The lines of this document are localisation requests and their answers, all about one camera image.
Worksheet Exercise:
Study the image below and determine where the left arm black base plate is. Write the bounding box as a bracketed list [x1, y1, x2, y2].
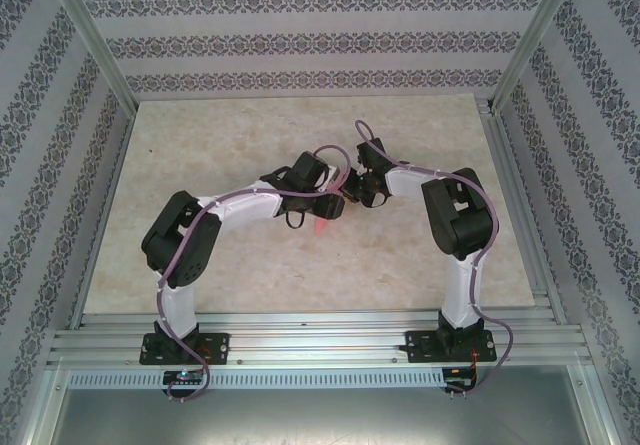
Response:
[139, 332, 232, 366]

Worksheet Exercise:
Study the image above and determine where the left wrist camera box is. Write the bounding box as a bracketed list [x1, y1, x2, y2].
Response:
[322, 163, 345, 192]

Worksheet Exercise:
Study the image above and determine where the aluminium mounting rail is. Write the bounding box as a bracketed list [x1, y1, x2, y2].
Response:
[47, 312, 596, 368]

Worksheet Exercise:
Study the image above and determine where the pink square paper sheet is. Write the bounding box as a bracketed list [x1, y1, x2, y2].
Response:
[313, 167, 354, 236]

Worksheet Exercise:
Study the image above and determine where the aluminium frame post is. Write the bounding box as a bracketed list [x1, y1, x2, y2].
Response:
[492, 0, 584, 114]
[42, 0, 140, 112]

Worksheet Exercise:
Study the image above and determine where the slotted grey cable duct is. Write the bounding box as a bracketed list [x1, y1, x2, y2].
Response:
[67, 368, 449, 390]

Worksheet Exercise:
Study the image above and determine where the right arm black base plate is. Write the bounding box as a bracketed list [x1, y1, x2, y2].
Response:
[404, 329, 499, 365]

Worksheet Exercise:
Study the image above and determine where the aluminium side rail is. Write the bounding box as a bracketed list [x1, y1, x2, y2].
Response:
[477, 98, 569, 326]
[67, 107, 139, 329]

